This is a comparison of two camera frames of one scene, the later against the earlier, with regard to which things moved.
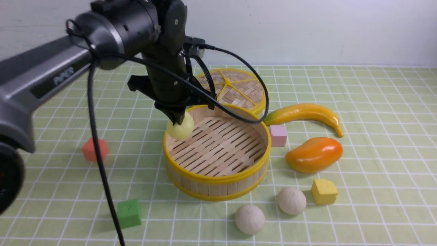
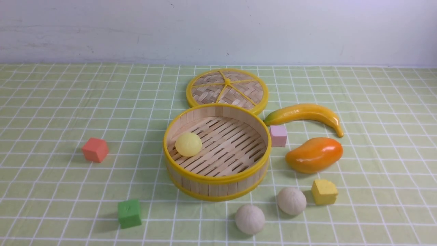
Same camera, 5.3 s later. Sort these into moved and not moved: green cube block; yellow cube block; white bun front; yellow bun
Moved: yellow bun
Not moved: green cube block; white bun front; yellow cube block
